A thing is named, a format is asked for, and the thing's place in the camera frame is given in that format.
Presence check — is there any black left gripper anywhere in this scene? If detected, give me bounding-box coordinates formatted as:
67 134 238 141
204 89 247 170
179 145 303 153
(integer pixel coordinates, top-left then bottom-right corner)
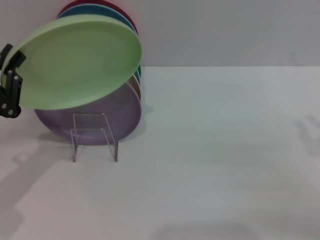
0 43 27 119

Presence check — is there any light green plate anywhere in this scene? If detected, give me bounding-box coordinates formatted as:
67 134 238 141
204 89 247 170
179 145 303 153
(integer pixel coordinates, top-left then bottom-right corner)
0 14 144 111

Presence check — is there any red plate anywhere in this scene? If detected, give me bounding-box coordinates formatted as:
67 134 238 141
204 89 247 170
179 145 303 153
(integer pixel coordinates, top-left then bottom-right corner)
59 0 139 36

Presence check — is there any lilac plate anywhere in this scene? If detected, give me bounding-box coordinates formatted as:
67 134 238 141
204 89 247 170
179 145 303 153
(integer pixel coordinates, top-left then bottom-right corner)
33 82 143 147

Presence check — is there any clear acrylic plate rack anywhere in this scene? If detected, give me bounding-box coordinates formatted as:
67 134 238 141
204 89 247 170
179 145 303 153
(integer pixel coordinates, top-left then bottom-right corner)
70 112 119 164

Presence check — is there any beige plate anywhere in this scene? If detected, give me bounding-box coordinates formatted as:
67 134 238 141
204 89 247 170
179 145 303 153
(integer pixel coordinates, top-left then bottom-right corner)
126 74 142 101

